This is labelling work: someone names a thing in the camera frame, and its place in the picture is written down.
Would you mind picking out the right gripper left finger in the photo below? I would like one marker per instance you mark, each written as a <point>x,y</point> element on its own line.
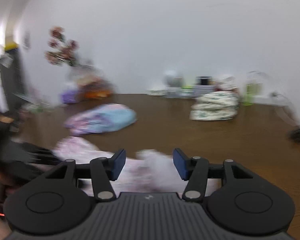
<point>104,170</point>

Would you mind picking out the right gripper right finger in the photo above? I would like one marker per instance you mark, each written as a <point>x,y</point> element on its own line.
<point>195,172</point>

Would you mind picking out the pink floral dress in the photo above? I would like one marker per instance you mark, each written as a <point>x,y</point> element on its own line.
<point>150,171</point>

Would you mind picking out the pink blue purple garment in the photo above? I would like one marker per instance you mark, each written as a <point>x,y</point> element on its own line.
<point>105,118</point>

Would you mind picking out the clear drinking glass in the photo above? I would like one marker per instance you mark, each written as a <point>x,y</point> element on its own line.
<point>38,107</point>

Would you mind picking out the folded cream floral garment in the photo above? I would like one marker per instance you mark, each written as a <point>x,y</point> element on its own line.
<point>215,106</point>

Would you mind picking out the green and white small box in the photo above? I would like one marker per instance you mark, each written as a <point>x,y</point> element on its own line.
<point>186,92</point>

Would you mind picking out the lavender tin box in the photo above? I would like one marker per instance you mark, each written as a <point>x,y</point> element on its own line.
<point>199,90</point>

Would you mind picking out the purple tissue pack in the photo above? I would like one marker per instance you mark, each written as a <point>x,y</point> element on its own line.
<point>71,94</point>

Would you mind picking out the clear bag of snacks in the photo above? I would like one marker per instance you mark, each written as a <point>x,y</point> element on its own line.
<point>87,82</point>

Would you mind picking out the small black box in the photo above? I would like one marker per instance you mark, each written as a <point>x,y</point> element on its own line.
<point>203,80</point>

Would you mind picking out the white round robot toy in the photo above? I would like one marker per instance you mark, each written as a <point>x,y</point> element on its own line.
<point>173,79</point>

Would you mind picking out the red and white package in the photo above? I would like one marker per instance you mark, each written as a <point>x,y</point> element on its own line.
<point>227,83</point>

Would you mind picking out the pink artificial flower bouquet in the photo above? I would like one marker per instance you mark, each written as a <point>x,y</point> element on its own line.
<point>63,50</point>

